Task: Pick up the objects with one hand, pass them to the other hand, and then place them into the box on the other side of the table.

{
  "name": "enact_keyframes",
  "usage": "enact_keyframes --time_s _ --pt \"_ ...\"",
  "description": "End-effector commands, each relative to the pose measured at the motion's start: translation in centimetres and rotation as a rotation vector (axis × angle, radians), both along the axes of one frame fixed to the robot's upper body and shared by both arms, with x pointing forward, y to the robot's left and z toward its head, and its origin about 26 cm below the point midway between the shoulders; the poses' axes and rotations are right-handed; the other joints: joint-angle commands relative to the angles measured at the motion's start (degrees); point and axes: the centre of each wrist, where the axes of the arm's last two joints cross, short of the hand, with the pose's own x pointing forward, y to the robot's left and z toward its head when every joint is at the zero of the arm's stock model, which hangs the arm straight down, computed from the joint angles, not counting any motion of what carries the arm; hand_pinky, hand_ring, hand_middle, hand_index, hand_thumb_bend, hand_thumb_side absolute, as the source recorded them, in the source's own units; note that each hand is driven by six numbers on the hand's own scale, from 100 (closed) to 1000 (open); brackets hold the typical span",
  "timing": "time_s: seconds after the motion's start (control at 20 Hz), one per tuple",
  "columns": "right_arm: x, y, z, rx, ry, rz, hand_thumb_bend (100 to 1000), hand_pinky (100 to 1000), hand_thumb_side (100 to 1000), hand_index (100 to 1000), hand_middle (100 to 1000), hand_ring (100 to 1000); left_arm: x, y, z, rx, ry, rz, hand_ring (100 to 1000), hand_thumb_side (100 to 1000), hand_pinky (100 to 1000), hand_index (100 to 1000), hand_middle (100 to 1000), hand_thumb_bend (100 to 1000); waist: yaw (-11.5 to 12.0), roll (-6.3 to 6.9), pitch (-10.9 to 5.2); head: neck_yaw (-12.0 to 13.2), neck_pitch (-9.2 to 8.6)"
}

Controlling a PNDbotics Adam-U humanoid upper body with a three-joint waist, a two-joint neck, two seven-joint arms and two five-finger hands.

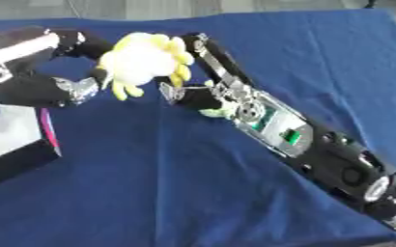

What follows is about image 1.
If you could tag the yellow and white soft toy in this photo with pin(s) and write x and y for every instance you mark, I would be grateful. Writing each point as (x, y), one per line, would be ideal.
(142, 61)

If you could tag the black box with white inside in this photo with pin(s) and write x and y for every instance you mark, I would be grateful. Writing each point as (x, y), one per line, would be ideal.
(10, 128)

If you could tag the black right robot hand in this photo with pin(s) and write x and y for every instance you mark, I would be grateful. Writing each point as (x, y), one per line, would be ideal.
(207, 96)

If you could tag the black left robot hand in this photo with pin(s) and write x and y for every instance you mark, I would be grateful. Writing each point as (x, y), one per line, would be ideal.
(32, 90)

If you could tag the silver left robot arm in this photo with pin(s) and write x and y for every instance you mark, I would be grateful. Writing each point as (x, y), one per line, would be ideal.
(16, 50)

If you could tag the silver and black right robot arm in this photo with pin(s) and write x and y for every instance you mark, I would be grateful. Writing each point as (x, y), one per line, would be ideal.
(331, 160)

